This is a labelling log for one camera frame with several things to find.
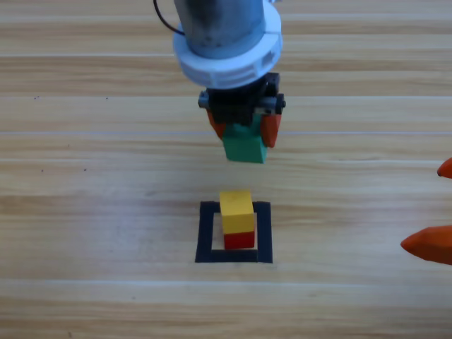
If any black camera cable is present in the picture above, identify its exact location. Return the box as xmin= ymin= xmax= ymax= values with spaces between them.
xmin=153 ymin=0 xmax=185 ymax=36

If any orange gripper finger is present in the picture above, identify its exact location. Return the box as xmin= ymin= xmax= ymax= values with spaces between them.
xmin=436 ymin=157 xmax=452 ymax=179
xmin=400 ymin=225 xmax=452 ymax=266

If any green wooden block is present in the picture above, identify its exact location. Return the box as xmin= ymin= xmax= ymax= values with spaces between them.
xmin=222 ymin=121 xmax=269 ymax=165

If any black tape square outline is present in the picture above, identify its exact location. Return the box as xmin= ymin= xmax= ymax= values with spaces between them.
xmin=194 ymin=201 xmax=273 ymax=264

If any yellow wooden block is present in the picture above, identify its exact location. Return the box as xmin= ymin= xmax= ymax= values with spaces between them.
xmin=219 ymin=189 xmax=256 ymax=234

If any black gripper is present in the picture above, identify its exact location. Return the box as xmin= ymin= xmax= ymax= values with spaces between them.
xmin=197 ymin=72 xmax=287 ymax=150

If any red wooden block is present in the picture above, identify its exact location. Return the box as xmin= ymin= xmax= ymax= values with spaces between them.
xmin=223 ymin=230 xmax=256 ymax=250

